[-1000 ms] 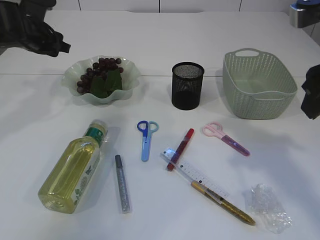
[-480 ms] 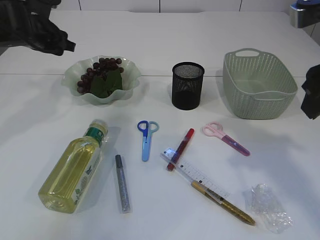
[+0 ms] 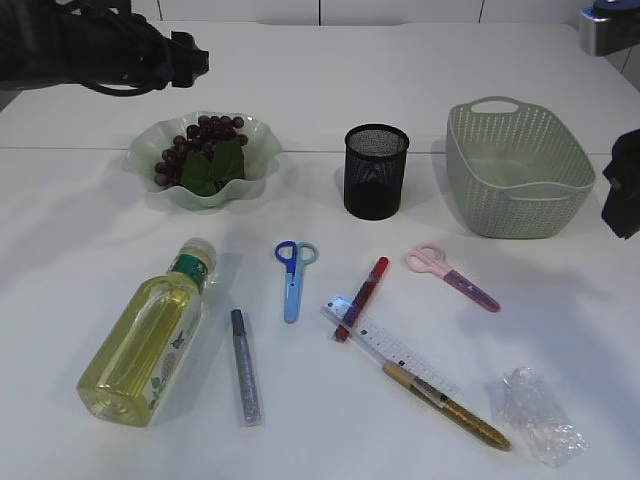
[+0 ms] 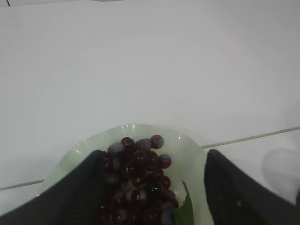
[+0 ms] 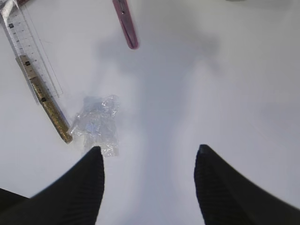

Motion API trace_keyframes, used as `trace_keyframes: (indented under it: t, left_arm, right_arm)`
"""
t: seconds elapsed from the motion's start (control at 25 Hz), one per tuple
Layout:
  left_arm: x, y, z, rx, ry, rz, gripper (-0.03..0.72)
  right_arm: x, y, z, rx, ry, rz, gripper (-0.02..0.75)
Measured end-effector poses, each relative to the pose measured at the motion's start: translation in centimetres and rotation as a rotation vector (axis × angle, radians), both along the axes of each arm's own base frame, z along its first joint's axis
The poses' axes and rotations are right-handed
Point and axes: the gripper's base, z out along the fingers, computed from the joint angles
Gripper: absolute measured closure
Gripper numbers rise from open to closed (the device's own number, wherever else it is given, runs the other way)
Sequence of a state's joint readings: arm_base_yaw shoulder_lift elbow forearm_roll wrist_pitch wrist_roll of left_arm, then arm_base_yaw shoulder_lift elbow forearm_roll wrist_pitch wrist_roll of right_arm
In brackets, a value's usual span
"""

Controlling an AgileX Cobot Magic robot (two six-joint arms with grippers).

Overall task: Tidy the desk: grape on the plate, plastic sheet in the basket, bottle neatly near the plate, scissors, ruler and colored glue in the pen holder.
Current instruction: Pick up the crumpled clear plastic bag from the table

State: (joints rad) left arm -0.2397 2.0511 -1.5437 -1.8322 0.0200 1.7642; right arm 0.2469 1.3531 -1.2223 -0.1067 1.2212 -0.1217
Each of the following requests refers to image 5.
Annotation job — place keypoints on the clear plastic sheet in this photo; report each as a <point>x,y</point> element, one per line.
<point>95,124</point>

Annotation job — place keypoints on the pink handled scissors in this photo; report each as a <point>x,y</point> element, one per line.
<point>125,19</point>

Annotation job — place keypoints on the gold glitter pen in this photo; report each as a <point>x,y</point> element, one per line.
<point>45,99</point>

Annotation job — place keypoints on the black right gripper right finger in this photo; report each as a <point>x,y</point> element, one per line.
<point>226,197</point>

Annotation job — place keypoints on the red glitter pen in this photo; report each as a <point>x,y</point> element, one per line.
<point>22,2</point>

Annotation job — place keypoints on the clear plastic ruler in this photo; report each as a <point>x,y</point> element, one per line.
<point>24,40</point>

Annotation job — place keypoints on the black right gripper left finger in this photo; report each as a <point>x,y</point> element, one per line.
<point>73,199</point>

